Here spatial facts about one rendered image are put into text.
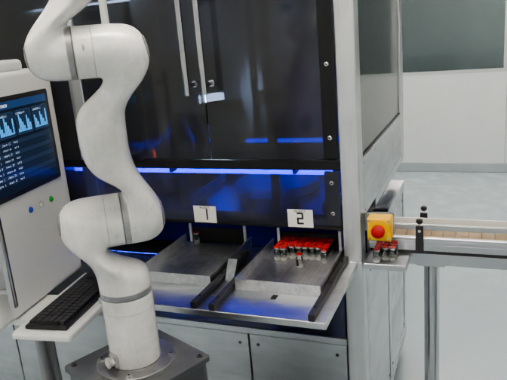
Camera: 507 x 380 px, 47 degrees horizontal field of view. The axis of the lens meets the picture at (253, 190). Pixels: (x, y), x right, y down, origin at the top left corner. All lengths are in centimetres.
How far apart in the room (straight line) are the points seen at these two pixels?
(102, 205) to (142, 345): 35
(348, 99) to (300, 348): 87
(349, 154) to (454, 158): 473
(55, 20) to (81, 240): 46
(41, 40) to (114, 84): 15
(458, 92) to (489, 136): 55
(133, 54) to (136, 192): 30
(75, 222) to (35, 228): 75
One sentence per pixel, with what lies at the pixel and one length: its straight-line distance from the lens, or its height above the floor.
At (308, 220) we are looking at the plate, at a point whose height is 101.
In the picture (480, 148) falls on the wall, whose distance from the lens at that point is 644.
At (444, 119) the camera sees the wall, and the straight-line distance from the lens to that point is 639.
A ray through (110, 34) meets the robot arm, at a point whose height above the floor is 163.
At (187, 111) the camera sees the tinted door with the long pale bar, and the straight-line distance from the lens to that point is 195.
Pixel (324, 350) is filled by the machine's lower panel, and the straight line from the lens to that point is 206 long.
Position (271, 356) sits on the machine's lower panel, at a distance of 214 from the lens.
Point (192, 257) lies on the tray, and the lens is 201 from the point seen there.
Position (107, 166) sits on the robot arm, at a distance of 124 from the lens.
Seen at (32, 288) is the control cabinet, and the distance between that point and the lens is 205.
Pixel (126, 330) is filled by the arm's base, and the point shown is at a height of 98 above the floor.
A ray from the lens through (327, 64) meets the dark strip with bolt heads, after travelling 175.
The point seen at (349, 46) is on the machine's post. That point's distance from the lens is 173.
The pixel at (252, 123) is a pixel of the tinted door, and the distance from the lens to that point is 186.
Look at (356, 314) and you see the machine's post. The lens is 196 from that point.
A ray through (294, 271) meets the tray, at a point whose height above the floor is 88.
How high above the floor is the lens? 161
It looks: 15 degrees down
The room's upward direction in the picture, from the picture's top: 5 degrees counter-clockwise
